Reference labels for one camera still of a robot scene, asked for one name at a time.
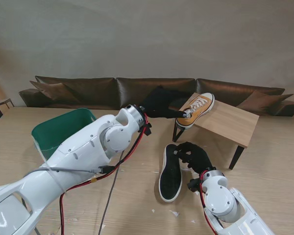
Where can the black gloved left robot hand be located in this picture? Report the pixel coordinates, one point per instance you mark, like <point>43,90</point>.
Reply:
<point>161,102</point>

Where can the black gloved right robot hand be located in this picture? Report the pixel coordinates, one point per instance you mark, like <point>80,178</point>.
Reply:
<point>198,159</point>

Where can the yellow canvas sneaker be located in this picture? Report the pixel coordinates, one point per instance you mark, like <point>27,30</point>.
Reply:
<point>201,107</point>
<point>170,183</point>

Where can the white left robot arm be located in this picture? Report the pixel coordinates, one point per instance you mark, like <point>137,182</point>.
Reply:
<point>71,156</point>

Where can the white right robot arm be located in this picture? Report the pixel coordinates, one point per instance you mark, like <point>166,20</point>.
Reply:
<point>225,198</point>

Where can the brown leather sofa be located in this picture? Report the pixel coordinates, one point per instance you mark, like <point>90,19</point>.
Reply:
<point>112,93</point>

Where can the small wooden stand black legs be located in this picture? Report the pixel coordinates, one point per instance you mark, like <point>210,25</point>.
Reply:
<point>235,122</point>

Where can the brown sofa cushion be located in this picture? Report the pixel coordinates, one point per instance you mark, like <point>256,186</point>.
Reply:
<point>54,91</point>
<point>264,102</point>

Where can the green plastic basket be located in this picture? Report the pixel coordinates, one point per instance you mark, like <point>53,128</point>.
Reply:
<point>54,127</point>

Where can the small wooden side table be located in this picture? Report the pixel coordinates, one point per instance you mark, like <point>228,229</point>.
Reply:
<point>3,101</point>

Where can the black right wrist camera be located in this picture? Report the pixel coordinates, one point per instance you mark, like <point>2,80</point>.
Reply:
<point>193,184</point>

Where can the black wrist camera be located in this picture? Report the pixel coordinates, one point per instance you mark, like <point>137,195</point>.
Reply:
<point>193,184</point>
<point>147,128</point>

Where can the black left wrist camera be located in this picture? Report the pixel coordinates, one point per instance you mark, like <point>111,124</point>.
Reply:
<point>147,128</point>

